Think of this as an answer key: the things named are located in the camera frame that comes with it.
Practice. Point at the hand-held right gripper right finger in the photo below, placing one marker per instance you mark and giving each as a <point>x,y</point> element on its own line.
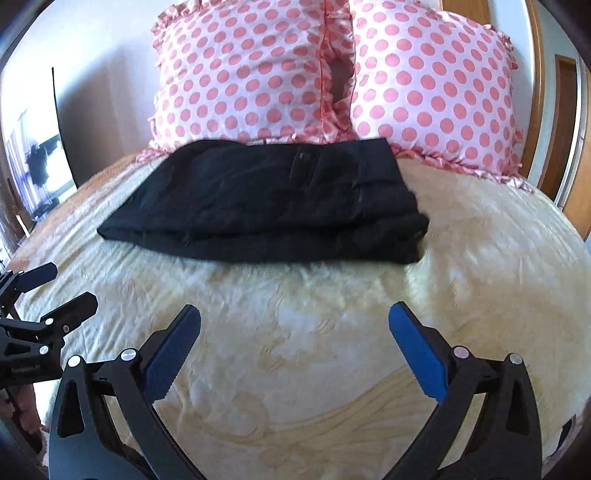
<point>418,353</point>

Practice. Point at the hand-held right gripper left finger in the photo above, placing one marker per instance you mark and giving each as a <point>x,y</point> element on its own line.
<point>168,353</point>

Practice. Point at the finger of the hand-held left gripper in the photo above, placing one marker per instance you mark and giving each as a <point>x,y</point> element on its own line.
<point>34,276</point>
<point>76,310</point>

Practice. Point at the black pants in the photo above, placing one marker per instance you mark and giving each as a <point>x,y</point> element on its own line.
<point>258,207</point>

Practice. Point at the person's left hand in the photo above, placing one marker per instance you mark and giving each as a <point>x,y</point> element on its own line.
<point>30,407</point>

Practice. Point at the cream patterned bedspread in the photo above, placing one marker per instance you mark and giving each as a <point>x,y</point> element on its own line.
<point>323,332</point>

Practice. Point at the wooden door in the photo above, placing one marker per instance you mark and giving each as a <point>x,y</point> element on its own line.
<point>566,129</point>

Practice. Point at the pink polka dot pillow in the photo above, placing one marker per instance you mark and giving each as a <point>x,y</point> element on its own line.
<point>249,69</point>
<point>429,83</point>

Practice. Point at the wooden headboard panel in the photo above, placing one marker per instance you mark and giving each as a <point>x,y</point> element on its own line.
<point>466,9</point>

